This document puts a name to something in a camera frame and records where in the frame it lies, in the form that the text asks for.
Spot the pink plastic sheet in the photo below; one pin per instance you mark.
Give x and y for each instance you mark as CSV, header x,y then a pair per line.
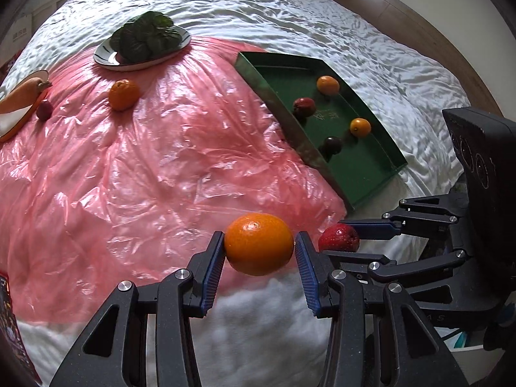
x,y
141,169

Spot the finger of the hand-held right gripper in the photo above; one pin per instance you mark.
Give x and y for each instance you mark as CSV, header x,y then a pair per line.
x,y
375,229
415,268

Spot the green tray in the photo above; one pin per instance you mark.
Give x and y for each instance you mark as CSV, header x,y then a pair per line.
x,y
363,169

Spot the large orange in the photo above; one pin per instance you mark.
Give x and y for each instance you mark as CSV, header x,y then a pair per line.
x,y
258,244

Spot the dark red plum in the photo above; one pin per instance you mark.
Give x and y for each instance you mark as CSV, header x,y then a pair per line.
x,y
336,238
331,145
44,110
304,107

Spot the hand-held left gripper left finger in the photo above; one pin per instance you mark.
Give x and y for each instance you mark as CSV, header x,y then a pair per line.
x,y
210,274

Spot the white shopping bag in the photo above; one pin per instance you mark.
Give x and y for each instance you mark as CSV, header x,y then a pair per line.
x,y
18,28

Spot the orange rimmed plate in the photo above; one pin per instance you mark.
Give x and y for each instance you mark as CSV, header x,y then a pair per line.
x,y
12,124

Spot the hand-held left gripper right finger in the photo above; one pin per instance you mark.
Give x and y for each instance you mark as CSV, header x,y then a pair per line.
x,y
308,278

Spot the carrot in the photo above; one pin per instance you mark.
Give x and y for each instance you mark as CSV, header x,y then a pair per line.
x,y
22,94

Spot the dark leafy greens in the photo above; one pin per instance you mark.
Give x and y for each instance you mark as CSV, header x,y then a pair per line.
x,y
145,36

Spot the grey rimmed plate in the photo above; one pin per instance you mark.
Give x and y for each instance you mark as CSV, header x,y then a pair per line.
x,y
105,57

